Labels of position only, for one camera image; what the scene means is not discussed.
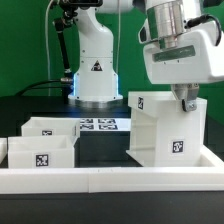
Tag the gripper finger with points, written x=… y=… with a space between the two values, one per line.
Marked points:
x=187 y=95

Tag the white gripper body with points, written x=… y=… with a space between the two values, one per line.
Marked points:
x=195 y=59

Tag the white drawer cabinet frame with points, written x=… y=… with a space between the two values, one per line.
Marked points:
x=162 y=134

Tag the white front drawer box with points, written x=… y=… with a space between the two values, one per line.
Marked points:
x=52 y=151

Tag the white drawer box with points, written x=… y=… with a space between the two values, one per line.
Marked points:
x=52 y=151
x=42 y=126

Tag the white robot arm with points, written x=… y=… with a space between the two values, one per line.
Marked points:
x=87 y=45

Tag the printed marker sheet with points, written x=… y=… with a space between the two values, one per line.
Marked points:
x=105 y=124

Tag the white workspace border frame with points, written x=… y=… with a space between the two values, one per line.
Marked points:
x=207 y=176

